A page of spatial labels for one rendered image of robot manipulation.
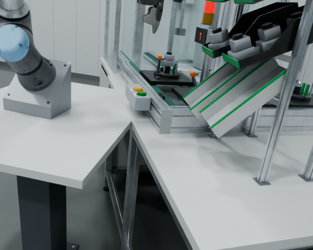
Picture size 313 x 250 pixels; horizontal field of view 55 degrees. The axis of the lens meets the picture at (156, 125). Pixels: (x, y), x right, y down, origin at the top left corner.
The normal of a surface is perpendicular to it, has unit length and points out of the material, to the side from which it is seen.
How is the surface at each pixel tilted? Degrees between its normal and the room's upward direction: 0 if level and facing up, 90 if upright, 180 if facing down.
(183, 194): 0
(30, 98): 45
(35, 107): 90
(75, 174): 0
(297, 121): 90
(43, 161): 0
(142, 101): 90
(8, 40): 51
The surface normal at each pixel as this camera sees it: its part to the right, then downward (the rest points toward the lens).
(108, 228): 0.11, -0.92
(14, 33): -0.07, -0.30
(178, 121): 0.28, 0.39
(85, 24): -0.20, 0.35
